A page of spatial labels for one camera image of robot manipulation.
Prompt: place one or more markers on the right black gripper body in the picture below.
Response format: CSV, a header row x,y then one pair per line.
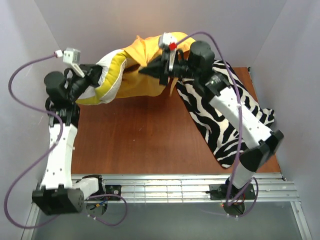
x,y
164,69

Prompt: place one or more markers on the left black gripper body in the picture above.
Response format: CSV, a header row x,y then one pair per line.
x,y
89,74

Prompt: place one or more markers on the white pillow yellow edge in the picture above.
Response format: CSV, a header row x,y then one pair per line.
x,y
109,81

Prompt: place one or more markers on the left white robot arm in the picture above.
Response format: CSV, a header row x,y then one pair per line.
x,y
57,193

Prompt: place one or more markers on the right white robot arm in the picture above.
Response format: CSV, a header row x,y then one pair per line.
x,y
224,96

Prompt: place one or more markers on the zebra striped blanket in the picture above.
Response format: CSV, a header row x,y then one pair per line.
x,y
219,134

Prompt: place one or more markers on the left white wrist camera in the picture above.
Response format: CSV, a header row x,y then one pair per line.
x,y
71,57

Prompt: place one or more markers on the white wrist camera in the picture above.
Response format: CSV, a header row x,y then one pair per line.
x,y
71,57
168,43

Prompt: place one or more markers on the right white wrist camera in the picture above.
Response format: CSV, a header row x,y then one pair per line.
x,y
168,43

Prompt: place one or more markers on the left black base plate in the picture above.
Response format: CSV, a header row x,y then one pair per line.
x,y
114,189

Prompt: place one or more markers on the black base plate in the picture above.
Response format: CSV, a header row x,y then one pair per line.
x,y
114,189
219,192

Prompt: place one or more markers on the aluminium rail frame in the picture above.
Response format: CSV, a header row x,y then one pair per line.
x,y
153,150

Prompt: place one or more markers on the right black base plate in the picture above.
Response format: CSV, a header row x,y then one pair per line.
x,y
219,192

